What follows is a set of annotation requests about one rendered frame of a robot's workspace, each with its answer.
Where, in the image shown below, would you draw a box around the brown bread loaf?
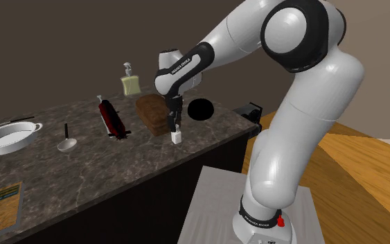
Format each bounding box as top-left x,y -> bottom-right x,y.
134,93 -> 172,137

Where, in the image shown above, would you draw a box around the black ball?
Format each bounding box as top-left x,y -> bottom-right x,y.
187,98 -> 215,121

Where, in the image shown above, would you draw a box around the small white bottle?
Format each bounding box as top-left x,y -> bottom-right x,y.
170,123 -> 184,146

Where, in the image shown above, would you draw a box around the yellow soap dispenser bottle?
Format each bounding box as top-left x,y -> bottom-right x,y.
120,62 -> 141,97

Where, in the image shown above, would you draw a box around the red and black brush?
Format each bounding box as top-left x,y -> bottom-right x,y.
96,95 -> 132,141

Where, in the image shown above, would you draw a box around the black appliance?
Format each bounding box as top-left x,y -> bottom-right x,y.
231,102 -> 264,139

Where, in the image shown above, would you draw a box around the grey robot stand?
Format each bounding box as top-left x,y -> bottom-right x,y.
177,165 -> 326,244

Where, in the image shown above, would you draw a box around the white oval baking dish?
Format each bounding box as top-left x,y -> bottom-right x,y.
0,121 -> 44,157

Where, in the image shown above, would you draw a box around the small grey black-handled pan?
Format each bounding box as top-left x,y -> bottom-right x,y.
56,123 -> 78,153

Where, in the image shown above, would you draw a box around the black-handled knife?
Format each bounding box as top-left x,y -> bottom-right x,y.
0,116 -> 36,133

